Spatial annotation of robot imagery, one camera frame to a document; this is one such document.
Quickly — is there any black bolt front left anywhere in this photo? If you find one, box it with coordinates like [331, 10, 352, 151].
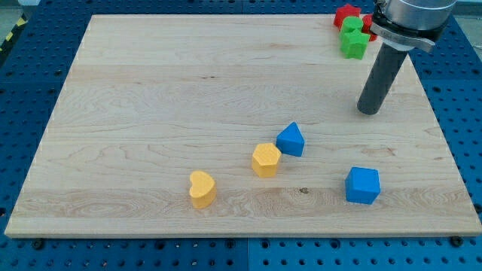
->
[31, 239, 44, 251]

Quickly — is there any red block behind arm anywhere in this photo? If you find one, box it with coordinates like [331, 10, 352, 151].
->
[362, 14, 377, 42]

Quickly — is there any light wooden board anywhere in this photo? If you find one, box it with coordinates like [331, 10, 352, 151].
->
[5, 15, 481, 239]

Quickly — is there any red star block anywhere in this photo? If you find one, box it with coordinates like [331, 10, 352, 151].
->
[334, 4, 362, 30]

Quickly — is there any blue triangle block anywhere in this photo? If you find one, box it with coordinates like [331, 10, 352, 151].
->
[276, 122, 305, 157]

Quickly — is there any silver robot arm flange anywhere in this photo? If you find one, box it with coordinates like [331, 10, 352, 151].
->
[370, 0, 456, 53]

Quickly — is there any black bolt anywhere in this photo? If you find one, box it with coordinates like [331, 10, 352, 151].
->
[31, 239, 44, 251]
[450, 236, 464, 248]

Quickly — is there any yellow hexagon block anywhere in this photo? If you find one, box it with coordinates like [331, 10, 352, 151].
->
[252, 143, 282, 178]

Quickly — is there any yellow heart block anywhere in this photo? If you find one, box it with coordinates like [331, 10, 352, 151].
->
[189, 170, 217, 209]

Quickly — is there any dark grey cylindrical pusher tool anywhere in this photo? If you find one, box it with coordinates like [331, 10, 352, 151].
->
[357, 43, 407, 115]

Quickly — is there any green star block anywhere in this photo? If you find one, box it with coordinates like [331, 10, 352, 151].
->
[340, 30, 370, 59]

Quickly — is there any black bolt front right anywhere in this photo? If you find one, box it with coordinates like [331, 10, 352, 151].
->
[450, 236, 464, 248]

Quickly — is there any blue cube block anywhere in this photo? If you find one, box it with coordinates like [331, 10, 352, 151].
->
[345, 167, 381, 205]

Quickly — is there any green cylinder block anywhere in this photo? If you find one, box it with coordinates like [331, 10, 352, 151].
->
[339, 16, 364, 39]

